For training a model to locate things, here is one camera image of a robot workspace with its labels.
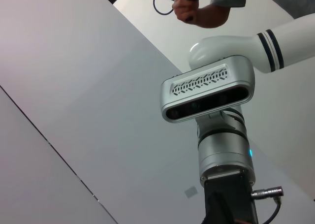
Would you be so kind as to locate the person's forearm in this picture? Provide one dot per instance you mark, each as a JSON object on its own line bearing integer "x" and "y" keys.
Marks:
{"x": 214, "y": 17}

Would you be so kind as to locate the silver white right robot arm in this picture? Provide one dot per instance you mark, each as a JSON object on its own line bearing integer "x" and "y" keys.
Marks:
{"x": 221, "y": 150}

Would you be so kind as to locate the person's hand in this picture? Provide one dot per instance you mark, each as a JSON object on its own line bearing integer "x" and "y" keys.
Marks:
{"x": 184, "y": 9}

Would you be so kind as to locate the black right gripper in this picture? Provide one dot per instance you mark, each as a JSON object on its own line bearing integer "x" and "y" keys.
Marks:
{"x": 236, "y": 199}

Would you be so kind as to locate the small grey square plate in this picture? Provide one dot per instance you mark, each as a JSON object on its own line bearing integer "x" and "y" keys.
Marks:
{"x": 191, "y": 191}

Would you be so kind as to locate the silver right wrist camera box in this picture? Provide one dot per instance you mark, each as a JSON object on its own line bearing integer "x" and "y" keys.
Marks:
{"x": 242, "y": 69}

